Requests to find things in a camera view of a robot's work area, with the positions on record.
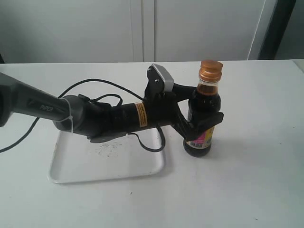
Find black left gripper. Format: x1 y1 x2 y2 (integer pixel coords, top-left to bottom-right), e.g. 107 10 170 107
143 64 224 141

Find dark soy sauce bottle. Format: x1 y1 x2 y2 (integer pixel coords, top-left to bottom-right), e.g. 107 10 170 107
183 60 223 158

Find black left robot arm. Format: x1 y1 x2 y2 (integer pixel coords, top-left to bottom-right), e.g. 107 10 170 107
0 64 223 143

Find white rectangular plastic tray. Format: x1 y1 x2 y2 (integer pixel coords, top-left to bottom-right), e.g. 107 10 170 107
48 128 165 184

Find white cabinet doors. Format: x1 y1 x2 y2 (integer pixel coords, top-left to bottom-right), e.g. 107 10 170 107
0 0 276 63

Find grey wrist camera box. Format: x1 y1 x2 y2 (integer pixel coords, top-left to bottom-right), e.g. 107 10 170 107
152 63 174 92

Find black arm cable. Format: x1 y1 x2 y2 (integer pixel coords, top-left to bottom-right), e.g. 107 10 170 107
0 79 166 154

